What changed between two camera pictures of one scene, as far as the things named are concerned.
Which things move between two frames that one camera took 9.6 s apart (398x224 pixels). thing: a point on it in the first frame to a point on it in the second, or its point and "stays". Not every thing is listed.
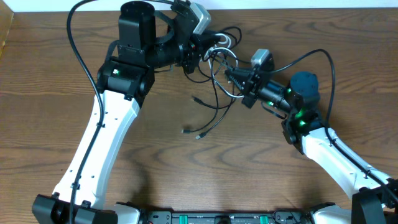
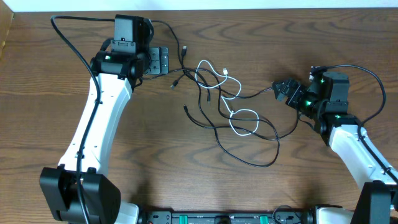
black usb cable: (217, 107) to (219, 98)
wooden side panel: (6, 19) stays
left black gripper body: (188, 51) to (159, 62)
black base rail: (287, 216) stays
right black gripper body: (252, 94) to (300, 98)
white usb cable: (235, 54) to (225, 73)
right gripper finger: (243, 78) to (281, 88)
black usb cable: (208, 123) to (184, 50)
